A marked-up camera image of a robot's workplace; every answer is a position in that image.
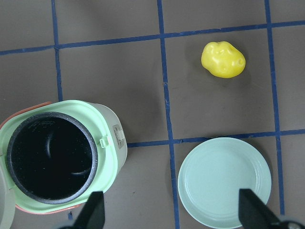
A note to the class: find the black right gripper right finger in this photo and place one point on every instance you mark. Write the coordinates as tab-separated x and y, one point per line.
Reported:
254	214

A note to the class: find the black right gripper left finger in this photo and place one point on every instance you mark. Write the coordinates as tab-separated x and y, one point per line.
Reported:
92	215

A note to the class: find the white green rice cooker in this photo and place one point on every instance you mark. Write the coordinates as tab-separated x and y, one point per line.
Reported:
54	155

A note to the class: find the light green round plate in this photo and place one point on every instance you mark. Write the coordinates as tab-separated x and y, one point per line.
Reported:
211	176

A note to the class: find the yellow plastic potato toy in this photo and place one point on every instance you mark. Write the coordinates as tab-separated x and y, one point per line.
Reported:
222	60

